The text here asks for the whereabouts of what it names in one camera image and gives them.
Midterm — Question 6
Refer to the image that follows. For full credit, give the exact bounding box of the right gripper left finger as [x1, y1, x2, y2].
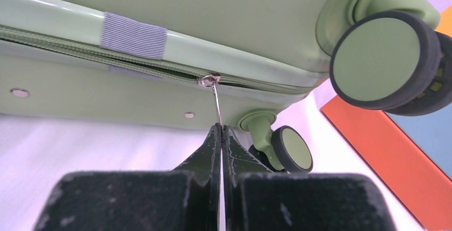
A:
[34, 124, 222, 230]

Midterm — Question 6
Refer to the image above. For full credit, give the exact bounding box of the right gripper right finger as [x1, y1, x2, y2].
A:
[222, 126, 396, 230]

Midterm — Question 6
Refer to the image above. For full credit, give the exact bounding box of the silver zipper pull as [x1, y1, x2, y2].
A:
[198, 73, 223, 126]

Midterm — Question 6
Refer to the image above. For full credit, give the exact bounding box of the green hard-shell suitcase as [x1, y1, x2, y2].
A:
[1, 0, 440, 173]

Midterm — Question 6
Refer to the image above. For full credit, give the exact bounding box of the orange blue stacked box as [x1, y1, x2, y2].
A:
[321, 11, 451, 230]

